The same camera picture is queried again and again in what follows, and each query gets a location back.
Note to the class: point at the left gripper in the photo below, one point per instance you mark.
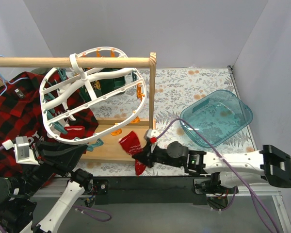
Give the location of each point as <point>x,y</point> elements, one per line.
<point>45,155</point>

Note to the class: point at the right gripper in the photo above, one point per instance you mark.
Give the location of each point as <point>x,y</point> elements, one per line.
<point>150,155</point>

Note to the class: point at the red bear sock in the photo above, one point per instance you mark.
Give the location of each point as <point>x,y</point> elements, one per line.
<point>131,145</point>

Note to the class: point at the white round clip hanger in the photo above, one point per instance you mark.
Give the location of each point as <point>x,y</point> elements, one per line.
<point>89,66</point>

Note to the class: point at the red snowflake sock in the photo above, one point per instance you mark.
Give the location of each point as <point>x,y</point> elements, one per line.
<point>71,132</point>

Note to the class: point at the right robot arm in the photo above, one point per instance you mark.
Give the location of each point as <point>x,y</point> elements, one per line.
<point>269,165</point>

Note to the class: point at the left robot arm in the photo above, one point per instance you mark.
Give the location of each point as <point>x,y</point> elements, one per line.
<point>16,209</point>

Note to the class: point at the wooden clothes rack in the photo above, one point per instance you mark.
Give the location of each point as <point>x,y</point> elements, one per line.
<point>148,73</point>

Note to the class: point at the red plaid shirt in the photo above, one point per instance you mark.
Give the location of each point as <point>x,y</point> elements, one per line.
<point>21,116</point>

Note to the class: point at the dark green storage bin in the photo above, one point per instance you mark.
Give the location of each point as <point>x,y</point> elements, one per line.
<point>109,85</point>

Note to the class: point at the dark green sock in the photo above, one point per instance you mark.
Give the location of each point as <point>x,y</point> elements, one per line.
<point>83,92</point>

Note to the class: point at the teal plastic basin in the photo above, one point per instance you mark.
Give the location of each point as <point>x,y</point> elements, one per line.
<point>215,118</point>

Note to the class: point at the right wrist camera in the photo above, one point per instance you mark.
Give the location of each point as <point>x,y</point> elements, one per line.
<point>151,135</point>

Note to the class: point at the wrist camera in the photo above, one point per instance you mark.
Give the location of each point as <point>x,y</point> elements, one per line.
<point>151,135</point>
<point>23,153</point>

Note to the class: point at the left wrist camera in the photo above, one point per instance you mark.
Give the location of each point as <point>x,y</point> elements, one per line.
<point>23,153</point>

